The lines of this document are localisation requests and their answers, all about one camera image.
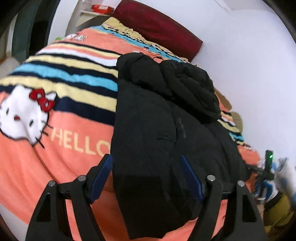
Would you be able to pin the Hello Kitty striped blanket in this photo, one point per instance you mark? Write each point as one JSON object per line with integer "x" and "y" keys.
{"x": 58, "y": 111}

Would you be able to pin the dark green door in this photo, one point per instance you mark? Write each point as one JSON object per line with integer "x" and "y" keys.
{"x": 32, "y": 28}

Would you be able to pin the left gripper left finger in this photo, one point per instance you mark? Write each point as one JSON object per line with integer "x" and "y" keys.
{"x": 50, "y": 219}

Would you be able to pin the white bedside shelf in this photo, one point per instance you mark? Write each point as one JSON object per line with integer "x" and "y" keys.
{"x": 89, "y": 19}

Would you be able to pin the dark red headboard cushion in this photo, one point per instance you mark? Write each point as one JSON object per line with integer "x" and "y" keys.
{"x": 159, "y": 28}

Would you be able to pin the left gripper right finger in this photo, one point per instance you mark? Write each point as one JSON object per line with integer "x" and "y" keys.
{"x": 228, "y": 210}

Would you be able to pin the black hooded winter coat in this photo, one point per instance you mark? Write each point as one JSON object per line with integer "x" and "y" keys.
{"x": 166, "y": 111}

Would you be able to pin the red box on shelf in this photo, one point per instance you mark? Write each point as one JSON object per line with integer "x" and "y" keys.
{"x": 101, "y": 9}

